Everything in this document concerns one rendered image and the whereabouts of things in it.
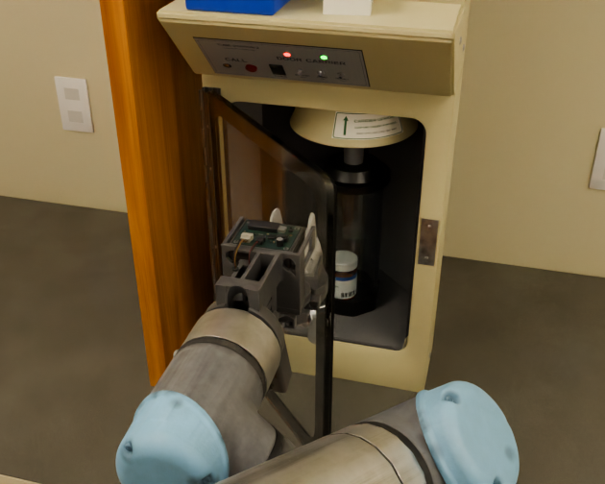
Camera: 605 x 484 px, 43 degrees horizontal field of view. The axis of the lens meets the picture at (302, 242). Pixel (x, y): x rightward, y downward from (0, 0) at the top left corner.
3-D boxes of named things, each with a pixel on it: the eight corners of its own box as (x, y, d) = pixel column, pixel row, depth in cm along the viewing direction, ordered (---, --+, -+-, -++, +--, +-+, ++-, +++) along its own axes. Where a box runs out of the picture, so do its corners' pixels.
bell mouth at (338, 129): (307, 95, 116) (307, 60, 113) (425, 106, 112) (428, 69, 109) (274, 140, 101) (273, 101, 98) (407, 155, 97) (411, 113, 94)
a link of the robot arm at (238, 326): (268, 421, 60) (171, 401, 62) (284, 382, 64) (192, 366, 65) (265, 345, 56) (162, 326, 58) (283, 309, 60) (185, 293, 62)
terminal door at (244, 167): (225, 337, 118) (208, 85, 97) (327, 470, 95) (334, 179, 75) (220, 338, 117) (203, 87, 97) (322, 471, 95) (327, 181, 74)
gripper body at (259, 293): (320, 223, 69) (282, 297, 59) (319, 301, 73) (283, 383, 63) (239, 212, 71) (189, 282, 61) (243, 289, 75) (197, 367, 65)
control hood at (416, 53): (199, 67, 97) (193, -13, 92) (457, 90, 90) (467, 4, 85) (161, 98, 88) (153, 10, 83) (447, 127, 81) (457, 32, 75)
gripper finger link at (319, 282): (337, 256, 75) (315, 307, 68) (337, 270, 76) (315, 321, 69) (291, 250, 76) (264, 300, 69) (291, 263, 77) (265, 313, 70)
